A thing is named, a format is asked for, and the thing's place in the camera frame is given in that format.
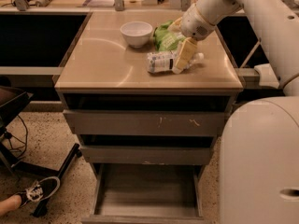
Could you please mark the grey top drawer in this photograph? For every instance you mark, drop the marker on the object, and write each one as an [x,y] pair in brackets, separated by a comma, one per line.
[148,123]

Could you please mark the person's bare leg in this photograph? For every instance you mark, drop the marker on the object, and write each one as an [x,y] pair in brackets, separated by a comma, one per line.
[10,204]

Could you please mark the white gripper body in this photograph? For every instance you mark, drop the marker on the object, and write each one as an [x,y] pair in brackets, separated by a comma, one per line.
[193,24]

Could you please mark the grey middle drawer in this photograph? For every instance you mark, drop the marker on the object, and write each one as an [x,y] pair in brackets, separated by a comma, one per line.
[147,155]

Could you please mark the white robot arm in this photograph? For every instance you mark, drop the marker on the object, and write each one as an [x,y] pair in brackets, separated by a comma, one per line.
[259,155]

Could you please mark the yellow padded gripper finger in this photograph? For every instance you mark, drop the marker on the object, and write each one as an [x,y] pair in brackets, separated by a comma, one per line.
[185,52]
[174,27]

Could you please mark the black and white sneaker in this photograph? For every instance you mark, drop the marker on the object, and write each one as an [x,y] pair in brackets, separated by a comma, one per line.
[40,190]

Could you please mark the clear plastic water bottle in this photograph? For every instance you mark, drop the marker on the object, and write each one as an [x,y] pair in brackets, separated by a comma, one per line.
[164,61]

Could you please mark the white stick with black tip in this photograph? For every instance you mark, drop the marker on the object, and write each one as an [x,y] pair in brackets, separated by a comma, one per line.
[245,64]

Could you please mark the green snack bag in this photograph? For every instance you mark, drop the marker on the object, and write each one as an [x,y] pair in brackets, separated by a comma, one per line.
[165,40]

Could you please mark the white curved plastic piece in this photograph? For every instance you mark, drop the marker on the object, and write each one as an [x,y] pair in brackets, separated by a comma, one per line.
[267,77]

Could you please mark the grey bottom drawer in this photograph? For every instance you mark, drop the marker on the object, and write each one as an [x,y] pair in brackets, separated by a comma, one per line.
[146,194]

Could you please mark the white ceramic bowl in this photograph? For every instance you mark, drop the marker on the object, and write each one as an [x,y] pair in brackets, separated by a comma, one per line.
[136,33]

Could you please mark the paper booklet on counter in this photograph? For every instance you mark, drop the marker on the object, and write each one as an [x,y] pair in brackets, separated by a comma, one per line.
[98,3]

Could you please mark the grey drawer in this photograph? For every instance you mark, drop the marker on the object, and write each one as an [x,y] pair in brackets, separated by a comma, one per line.
[147,155]
[146,194]
[148,123]

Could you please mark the grey drawer cabinet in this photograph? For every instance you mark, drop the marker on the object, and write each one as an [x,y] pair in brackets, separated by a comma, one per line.
[104,74]

